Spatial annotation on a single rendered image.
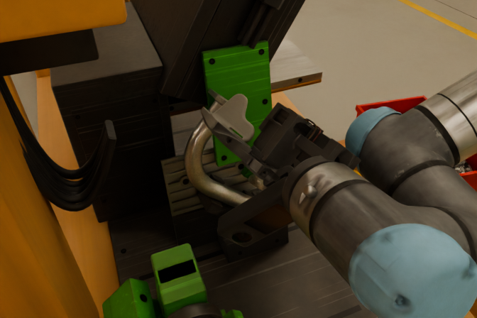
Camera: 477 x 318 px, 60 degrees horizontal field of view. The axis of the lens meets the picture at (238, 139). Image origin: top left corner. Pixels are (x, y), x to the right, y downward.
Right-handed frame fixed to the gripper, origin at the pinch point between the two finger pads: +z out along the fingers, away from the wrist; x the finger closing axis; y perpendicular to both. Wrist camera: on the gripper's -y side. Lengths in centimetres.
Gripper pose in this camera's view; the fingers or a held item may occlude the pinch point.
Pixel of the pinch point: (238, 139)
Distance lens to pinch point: 57.9
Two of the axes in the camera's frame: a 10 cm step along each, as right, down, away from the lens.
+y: 5.9, -8.0, -0.9
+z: -3.4, -3.5, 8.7
